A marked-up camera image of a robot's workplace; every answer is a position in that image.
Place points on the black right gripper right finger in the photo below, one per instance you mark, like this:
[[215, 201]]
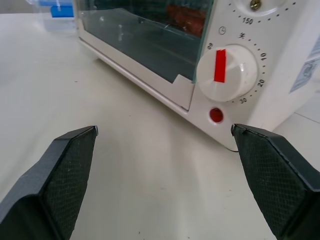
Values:
[[272, 180]]

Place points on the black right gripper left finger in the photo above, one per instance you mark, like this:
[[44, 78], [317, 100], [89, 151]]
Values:
[[60, 180]]

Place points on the white toaster oven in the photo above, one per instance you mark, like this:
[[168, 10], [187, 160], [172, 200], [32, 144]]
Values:
[[272, 105]]

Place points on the glass oven door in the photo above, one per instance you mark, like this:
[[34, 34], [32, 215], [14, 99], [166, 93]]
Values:
[[150, 47]]

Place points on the red object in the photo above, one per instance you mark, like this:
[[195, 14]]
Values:
[[186, 17]]

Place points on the red indicator light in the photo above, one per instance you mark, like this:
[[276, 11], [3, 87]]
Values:
[[216, 115]]

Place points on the blue white label sticker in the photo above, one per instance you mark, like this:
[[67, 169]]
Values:
[[305, 72]]

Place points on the white timer knob red stripe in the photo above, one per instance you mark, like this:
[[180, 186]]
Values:
[[226, 72]]

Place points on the clear plastic storage box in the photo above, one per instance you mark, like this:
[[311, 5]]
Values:
[[55, 15]]

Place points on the white temperature knob brass screw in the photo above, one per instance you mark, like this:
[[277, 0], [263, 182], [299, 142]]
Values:
[[258, 6]]

